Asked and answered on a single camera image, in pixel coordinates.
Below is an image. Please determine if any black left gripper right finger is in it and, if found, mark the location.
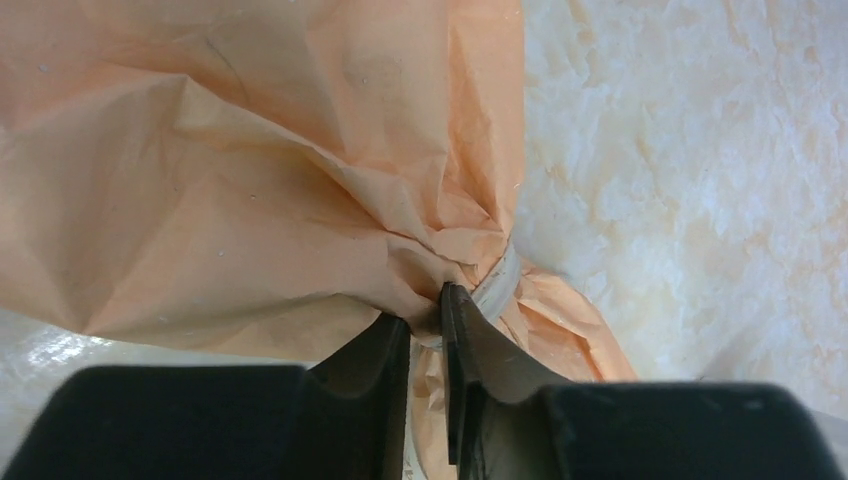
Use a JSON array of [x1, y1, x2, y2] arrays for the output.
[[440, 283, 842, 479]]

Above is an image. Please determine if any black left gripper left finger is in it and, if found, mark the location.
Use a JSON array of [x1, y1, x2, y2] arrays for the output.
[[5, 314, 410, 479]]

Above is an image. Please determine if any orange paper flower bouquet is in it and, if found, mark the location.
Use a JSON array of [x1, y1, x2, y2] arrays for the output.
[[1, 1, 633, 478]]

